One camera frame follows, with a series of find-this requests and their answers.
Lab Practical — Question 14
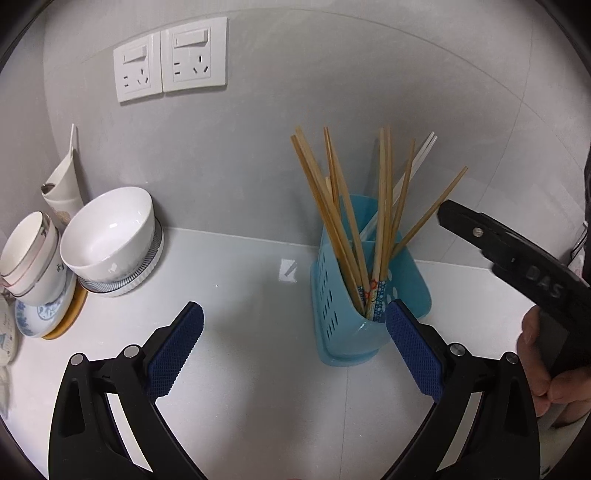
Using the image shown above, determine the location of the white wall socket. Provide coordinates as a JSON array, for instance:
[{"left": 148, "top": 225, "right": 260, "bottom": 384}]
[
  {"left": 160, "top": 17, "right": 229, "bottom": 95},
  {"left": 113, "top": 33, "right": 164, "bottom": 103}
]

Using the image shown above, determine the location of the person's dark clothing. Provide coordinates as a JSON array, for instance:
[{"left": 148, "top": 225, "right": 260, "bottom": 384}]
[{"left": 570, "top": 138, "right": 591, "bottom": 278}]

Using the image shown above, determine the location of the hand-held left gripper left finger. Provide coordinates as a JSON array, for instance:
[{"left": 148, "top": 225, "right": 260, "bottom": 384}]
[{"left": 48, "top": 301, "right": 206, "bottom": 480}]

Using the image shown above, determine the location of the white patterned ceramic cup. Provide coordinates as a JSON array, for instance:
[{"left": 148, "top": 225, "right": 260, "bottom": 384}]
[{"left": 0, "top": 295, "right": 20, "bottom": 366}]

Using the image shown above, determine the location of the blue plastic utensil holder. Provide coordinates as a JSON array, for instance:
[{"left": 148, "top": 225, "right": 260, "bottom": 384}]
[{"left": 310, "top": 194, "right": 433, "bottom": 367}]

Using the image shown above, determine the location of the white ribbed dish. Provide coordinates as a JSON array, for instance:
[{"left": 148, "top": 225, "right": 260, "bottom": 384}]
[{"left": 76, "top": 217, "right": 165, "bottom": 297}]

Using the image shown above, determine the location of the small black-print white bowl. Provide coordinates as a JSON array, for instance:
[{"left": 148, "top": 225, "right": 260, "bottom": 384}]
[{"left": 2, "top": 231, "right": 69, "bottom": 306}]

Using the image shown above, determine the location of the blue patterned white plate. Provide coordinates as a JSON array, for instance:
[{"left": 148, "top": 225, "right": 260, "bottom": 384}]
[{"left": 15, "top": 277, "right": 78, "bottom": 339}]

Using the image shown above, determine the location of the person's right hand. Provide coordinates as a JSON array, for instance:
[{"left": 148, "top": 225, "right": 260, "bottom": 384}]
[{"left": 517, "top": 307, "right": 591, "bottom": 428}]

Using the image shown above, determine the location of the group of wooden chopsticks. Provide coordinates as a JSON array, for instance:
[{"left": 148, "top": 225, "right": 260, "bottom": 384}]
[{"left": 291, "top": 127, "right": 468, "bottom": 324}]

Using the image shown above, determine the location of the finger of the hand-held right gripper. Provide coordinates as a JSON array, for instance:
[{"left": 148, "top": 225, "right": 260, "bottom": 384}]
[{"left": 438, "top": 200, "right": 522, "bottom": 268}]

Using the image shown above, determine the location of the white plastic straw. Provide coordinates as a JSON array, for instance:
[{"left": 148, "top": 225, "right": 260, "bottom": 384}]
[{"left": 360, "top": 131, "right": 437, "bottom": 241}]

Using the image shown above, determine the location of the small gold-rimmed white bowl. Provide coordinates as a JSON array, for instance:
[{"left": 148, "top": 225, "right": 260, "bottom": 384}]
[{"left": 0, "top": 211, "right": 61, "bottom": 284}]

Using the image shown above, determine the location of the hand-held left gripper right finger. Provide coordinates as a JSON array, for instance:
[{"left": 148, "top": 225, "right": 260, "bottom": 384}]
[{"left": 385, "top": 298, "right": 541, "bottom": 480}]

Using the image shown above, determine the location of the large white ceramic bowl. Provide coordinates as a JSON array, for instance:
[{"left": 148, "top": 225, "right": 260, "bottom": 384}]
[{"left": 60, "top": 186, "right": 155, "bottom": 283}]

